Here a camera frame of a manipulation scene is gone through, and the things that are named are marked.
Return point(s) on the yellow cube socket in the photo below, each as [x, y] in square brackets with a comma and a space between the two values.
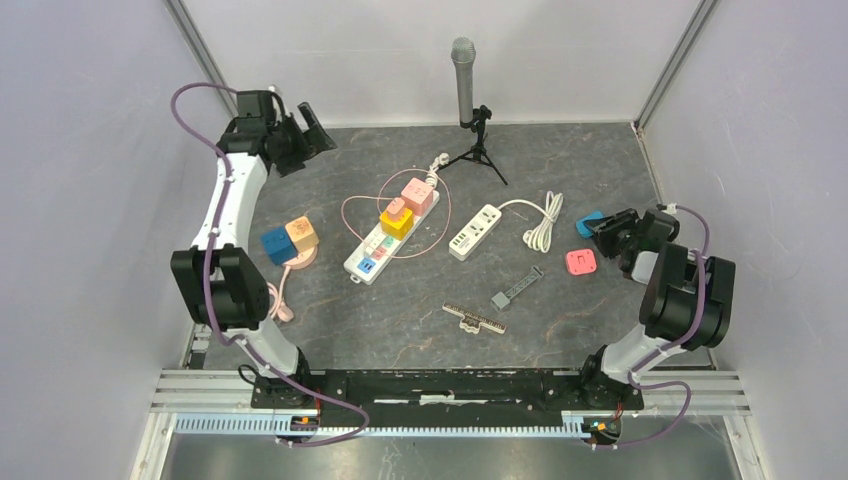
[399, 227]

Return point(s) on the grey microphone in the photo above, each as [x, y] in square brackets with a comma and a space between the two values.
[463, 55]

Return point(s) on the small pink plug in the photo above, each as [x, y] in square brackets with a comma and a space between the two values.
[396, 209]

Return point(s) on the black mini tripod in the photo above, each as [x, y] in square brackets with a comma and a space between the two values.
[477, 153]

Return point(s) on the grey plastic bracket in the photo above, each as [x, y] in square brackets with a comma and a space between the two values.
[503, 298]

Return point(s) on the pink cube socket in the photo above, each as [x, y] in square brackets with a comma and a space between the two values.
[418, 196]

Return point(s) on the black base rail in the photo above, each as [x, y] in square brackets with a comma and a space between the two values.
[524, 397]

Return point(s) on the beige cube socket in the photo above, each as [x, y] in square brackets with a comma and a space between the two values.
[302, 234]

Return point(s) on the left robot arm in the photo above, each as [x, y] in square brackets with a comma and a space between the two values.
[221, 287]

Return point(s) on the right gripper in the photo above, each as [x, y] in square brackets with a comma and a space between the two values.
[603, 228]

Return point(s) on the pink plug adapter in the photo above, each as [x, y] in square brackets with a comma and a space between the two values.
[581, 262]

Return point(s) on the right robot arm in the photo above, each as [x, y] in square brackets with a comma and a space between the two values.
[687, 304]

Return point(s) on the small white power strip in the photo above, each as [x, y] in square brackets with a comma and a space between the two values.
[474, 232]

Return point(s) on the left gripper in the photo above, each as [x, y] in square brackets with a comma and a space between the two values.
[310, 144]

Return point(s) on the pink round socket base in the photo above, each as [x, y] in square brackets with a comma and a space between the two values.
[302, 260]

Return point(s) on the long white power strip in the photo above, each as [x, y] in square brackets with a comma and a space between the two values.
[378, 249]

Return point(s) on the dark blue cube socket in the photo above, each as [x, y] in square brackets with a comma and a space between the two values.
[278, 246]

